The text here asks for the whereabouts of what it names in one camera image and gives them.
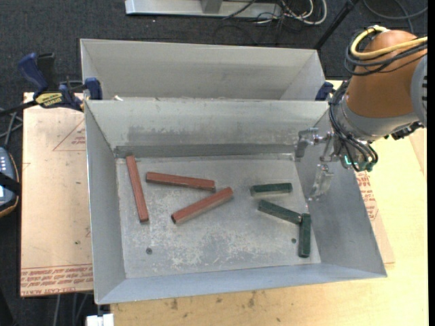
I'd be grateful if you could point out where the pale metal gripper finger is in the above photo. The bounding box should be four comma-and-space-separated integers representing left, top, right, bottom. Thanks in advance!
294, 127, 324, 159
307, 163, 336, 202

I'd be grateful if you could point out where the dark green flat block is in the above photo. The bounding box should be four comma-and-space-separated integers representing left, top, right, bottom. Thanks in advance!
249, 182, 294, 198
298, 213, 313, 259
257, 199, 303, 225

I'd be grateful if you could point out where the red-brown flat block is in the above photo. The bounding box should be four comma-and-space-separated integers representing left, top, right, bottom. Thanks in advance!
125, 154, 150, 224
171, 186, 235, 225
145, 171, 217, 194

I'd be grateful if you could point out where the grey metal bin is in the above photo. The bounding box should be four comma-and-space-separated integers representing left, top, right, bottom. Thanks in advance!
80, 38, 388, 305

